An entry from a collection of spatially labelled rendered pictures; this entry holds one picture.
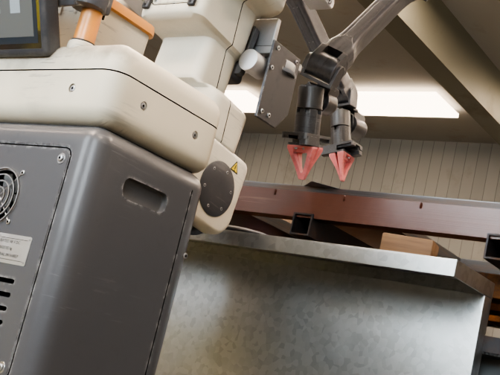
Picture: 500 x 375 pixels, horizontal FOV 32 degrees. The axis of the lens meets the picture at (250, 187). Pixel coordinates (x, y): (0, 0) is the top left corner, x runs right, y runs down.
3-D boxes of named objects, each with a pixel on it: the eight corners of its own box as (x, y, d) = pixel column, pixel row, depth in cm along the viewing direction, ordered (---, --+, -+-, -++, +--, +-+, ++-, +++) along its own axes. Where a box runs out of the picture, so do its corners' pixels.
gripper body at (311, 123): (280, 139, 190) (283, 106, 190) (305, 143, 198) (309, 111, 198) (305, 140, 186) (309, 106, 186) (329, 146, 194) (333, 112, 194)
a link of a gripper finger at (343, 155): (332, 187, 245) (331, 155, 248) (356, 182, 242) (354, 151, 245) (321, 180, 240) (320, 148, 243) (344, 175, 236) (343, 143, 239)
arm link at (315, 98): (295, 79, 190) (319, 81, 188) (306, 85, 197) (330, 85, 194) (292, 111, 191) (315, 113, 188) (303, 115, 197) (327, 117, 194)
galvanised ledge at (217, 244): (33, 228, 241) (36, 218, 241) (492, 299, 165) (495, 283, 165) (-24, 208, 225) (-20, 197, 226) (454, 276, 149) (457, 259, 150)
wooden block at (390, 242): (377, 257, 167) (382, 231, 168) (384, 263, 173) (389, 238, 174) (428, 265, 163) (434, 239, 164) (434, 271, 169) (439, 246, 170)
